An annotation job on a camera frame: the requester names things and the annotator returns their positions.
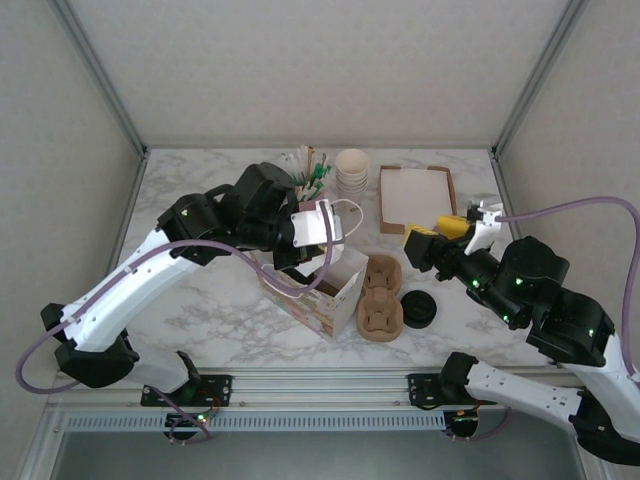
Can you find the white paper napkins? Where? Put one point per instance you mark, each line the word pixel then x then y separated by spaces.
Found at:
pixel 415 197

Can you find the pastel printed paper gift bag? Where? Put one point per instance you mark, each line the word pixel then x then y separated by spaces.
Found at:
pixel 320 310

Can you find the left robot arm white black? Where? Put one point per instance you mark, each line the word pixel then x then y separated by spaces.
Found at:
pixel 125 300

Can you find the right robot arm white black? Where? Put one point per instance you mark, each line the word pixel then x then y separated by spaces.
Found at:
pixel 520 390

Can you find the brown cardboard tray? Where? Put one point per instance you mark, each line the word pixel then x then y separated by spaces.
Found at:
pixel 390 227

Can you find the pink straw holder cup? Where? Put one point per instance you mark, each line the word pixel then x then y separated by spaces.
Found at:
pixel 311 205

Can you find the black plastic cup lid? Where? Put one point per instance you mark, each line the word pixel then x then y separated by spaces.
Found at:
pixel 419 310

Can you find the white wrapped straws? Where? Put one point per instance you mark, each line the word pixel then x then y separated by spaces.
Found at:
pixel 300 156

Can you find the brown pulp cup carrier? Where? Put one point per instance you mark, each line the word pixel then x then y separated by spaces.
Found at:
pixel 377 315

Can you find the stack of white paper cups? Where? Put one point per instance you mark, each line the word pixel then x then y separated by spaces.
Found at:
pixel 351 170

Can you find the black controller board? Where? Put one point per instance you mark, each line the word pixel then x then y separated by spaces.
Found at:
pixel 187 421
pixel 462 419

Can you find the aluminium side rail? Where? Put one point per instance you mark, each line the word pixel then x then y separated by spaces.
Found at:
pixel 125 225
pixel 505 190

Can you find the aluminium table rail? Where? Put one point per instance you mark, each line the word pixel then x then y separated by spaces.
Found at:
pixel 320 387

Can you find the aluminium frame post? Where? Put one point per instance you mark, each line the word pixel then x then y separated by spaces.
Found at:
pixel 539 75
pixel 100 75

